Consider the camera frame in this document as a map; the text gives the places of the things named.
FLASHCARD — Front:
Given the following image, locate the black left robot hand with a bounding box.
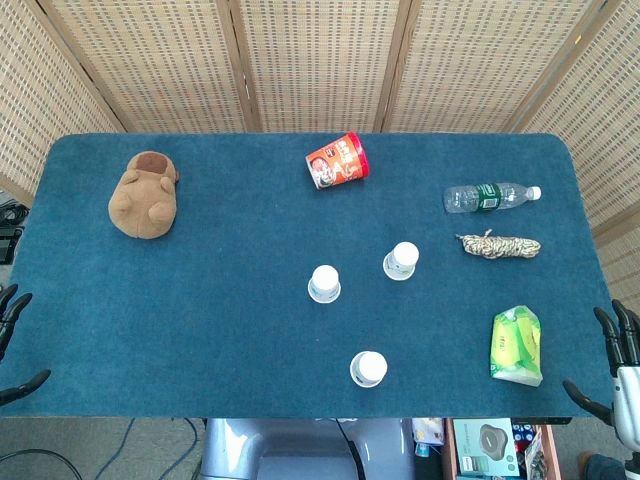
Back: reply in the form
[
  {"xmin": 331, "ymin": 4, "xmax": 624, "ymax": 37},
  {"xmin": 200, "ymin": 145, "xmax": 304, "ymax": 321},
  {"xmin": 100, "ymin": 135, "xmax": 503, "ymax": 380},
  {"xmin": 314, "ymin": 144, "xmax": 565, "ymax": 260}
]
[{"xmin": 0, "ymin": 283, "xmax": 52, "ymax": 407}]

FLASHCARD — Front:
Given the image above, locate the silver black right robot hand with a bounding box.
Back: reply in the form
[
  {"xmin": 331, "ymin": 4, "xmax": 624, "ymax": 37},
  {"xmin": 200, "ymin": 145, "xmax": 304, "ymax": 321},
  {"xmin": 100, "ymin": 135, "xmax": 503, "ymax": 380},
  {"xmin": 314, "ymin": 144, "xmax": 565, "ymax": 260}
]
[{"xmin": 562, "ymin": 299, "xmax": 640, "ymax": 452}]

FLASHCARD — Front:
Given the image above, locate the white paper cup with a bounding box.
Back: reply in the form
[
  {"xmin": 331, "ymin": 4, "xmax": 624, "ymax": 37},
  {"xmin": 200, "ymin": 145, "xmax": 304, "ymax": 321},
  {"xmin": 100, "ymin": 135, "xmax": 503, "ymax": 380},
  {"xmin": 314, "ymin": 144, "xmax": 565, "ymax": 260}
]
[
  {"xmin": 307, "ymin": 264, "xmax": 343, "ymax": 305},
  {"xmin": 382, "ymin": 241, "xmax": 421, "ymax": 282},
  {"xmin": 349, "ymin": 350, "xmax": 389, "ymax": 389}
]

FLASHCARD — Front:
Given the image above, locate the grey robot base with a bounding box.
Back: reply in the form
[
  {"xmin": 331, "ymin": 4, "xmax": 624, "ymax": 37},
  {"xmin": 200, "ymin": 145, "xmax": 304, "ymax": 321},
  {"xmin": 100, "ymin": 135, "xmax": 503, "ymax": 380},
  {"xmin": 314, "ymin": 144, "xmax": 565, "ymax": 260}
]
[{"xmin": 199, "ymin": 417, "xmax": 416, "ymax": 480}]

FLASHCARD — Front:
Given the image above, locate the black equipment on floor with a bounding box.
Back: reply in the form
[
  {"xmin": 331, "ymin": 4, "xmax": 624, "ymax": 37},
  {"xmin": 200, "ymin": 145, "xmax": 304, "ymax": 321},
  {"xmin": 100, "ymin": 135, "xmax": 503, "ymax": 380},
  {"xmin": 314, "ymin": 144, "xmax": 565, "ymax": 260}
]
[{"xmin": 0, "ymin": 192, "xmax": 30, "ymax": 266}]

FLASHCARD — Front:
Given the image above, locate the pink storage crate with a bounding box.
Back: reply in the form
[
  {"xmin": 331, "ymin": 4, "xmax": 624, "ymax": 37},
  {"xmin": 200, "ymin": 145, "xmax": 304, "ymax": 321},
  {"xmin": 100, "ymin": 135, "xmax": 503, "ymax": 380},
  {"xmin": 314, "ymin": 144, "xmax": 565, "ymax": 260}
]
[{"xmin": 441, "ymin": 417, "xmax": 562, "ymax": 480}]

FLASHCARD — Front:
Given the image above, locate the green tissue packet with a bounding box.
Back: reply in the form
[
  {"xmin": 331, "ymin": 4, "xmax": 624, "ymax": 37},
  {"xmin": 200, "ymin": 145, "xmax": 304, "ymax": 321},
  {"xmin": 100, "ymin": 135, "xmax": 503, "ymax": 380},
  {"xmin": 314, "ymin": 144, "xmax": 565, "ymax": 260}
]
[{"xmin": 489, "ymin": 304, "xmax": 544, "ymax": 388}]

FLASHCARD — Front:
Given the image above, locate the teal product box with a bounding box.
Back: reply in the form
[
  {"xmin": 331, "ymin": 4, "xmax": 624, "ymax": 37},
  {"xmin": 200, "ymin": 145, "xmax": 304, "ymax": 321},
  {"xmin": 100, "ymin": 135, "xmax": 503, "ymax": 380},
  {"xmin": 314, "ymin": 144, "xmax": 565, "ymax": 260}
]
[{"xmin": 451, "ymin": 418, "xmax": 522, "ymax": 479}]

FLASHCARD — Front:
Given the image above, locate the brown plush capybara toy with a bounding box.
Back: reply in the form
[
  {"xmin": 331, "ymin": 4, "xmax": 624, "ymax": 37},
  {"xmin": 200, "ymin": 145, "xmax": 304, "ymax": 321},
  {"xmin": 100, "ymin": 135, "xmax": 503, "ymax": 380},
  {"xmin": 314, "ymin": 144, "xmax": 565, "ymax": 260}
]
[{"xmin": 107, "ymin": 151, "xmax": 181, "ymax": 240}]

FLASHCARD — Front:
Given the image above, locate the colourful snack packet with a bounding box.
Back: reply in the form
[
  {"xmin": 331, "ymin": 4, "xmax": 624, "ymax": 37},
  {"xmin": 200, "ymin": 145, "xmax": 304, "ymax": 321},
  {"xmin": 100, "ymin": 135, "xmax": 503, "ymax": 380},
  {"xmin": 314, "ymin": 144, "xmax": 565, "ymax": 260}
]
[{"xmin": 411, "ymin": 417, "xmax": 446, "ymax": 457}]

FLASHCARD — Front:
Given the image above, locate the blue felt table mat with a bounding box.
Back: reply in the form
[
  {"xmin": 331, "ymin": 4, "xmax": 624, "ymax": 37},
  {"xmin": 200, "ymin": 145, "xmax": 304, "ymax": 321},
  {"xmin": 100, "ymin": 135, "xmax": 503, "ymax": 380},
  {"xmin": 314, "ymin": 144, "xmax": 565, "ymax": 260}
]
[{"xmin": 0, "ymin": 131, "xmax": 629, "ymax": 420}]

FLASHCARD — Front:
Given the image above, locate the clear plastic water bottle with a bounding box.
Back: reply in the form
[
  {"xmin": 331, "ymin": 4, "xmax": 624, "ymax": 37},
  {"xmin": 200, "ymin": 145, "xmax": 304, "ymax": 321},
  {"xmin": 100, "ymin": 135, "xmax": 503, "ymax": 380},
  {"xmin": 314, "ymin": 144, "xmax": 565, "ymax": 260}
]
[{"xmin": 442, "ymin": 181, "xmax": 543, "ymax": 215}]

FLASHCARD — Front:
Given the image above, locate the red instant noodle cup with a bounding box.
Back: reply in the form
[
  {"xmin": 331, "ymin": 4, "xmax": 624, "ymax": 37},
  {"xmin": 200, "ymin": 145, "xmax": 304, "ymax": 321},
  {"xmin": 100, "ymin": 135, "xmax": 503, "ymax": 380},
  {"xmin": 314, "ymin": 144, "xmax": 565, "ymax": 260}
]
[{"xmin": 305, "ymin": 131, "xmax": 371, "ymax": 192}]

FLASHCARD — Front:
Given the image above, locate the bamboo folding screen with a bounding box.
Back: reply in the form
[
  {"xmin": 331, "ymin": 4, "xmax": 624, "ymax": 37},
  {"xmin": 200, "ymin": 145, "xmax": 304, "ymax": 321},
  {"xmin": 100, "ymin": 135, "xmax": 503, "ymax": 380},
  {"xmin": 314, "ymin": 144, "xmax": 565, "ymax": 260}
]
[{"xmin": 0, "ymin": 0, "xmax": 640, "ymax": 321}]

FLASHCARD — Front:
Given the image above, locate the black floor cable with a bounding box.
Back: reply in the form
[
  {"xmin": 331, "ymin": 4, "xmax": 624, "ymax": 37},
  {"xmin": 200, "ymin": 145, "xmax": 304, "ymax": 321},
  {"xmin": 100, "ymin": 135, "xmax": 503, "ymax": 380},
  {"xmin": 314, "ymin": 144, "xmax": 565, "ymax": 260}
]
[{"xmin": 0, "ymin": 448, "xmax": 84, "ymax": 480}]

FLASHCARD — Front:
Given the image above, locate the blue floor cable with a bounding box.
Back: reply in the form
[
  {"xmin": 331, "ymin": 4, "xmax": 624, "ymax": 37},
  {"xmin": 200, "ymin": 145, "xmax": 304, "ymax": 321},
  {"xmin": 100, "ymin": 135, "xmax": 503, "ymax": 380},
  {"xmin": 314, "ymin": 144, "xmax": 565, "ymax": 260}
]
[{"xmin": 93, "ymin": 417, "xmax": 202, "ymax": 480}]

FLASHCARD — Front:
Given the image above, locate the beige braided rope bundle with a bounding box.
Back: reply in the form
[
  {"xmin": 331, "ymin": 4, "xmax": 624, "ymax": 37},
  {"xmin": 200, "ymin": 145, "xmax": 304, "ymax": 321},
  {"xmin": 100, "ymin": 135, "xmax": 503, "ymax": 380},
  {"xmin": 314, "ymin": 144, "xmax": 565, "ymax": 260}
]
[{"xmin": 454, "ymin": 228, "xmax": 542, "ymax": 261}]

